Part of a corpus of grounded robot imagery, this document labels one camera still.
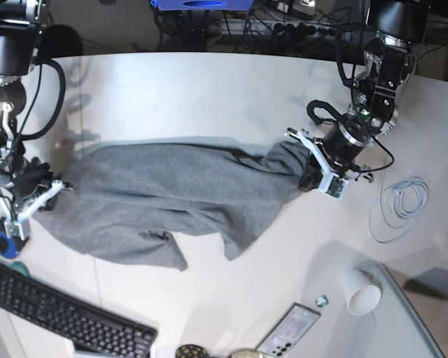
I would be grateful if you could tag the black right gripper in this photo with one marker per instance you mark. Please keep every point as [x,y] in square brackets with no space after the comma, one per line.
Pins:
[30,184]

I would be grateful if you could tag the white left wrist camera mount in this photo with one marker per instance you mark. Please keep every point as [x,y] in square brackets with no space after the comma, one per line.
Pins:
[336,153]

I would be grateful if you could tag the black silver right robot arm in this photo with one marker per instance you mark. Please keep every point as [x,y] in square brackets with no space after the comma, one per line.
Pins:
[21,27]

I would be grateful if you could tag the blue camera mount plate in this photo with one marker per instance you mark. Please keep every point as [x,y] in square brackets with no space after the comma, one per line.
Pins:
[167,5]

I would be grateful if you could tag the blue black tape measure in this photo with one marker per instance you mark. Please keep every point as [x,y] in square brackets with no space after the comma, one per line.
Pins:
[10,247]

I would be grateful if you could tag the smartphone with clear case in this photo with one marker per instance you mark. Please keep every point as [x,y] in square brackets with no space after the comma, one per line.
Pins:
[296,322]

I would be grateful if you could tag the black dotted round lid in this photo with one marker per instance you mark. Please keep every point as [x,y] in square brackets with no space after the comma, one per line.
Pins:
[191,351]

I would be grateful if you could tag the small green white packet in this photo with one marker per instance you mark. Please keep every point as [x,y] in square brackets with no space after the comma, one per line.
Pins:
[322,301]

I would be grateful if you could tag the black computer keyboard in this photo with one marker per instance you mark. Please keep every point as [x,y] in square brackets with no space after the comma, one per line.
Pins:
[88,326]

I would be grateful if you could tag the glass side table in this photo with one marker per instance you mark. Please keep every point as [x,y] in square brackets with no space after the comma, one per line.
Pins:
[411,319]

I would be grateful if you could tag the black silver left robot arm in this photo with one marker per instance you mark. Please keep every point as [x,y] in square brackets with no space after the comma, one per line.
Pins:
[385,32]

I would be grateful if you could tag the green tape roll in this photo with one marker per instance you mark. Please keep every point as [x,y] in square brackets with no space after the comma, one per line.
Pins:
[20,268]

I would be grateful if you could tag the olive round container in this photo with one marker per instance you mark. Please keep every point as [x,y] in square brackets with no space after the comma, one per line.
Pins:
[245,353]

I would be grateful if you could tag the black power strip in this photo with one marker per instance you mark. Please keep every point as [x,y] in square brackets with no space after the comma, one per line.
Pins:
[302,32]

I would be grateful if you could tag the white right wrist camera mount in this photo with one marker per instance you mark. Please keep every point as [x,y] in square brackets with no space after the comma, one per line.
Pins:
[17,224]

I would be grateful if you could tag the white paper cup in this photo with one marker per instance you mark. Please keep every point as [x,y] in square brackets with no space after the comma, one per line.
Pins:
[361,295]

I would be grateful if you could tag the grey t-shirt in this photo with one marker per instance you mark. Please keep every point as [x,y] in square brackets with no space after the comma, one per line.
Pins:
[128,201]

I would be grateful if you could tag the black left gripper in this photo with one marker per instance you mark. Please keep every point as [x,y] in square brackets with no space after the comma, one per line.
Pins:
[312,174]

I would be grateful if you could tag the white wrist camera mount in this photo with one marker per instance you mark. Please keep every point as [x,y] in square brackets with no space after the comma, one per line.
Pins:
[17,224]
[336,153]

